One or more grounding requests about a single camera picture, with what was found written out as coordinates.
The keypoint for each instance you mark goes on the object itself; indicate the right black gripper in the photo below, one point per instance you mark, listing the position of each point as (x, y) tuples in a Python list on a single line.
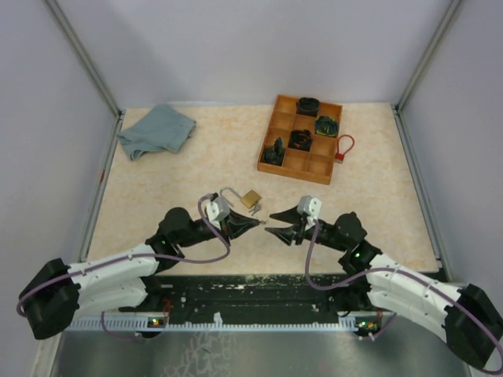
[(286, 234)]

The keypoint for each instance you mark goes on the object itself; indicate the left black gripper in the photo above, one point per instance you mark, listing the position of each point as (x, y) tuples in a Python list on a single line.
[(244, 225)]

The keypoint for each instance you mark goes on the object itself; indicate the brass padlock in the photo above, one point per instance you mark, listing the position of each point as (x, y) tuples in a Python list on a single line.
[(251, 199)]

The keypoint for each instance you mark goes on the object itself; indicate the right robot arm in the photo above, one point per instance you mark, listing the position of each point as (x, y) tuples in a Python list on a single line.
[(463, 317)]

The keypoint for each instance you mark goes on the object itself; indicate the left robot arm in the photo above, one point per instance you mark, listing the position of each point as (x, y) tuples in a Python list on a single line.
[(59, 293)]

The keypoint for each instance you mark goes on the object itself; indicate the wooden compartment tray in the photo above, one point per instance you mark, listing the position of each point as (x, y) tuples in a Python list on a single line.
[(301, 139)]

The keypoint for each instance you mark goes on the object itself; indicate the blue folded cloth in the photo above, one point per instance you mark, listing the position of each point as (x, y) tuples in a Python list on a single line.
[(162, 129)]

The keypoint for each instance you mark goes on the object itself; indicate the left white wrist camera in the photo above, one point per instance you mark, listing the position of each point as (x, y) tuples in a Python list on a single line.
[(217, 209)]

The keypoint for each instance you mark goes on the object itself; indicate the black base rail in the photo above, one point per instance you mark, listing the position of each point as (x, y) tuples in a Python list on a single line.
[(246, 290)]

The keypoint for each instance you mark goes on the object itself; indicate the red cable lock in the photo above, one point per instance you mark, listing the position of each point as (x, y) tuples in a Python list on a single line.
[(345, 144)]

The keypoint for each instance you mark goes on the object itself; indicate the white toothed cable duct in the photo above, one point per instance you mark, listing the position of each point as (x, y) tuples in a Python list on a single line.
[(256, 320)]

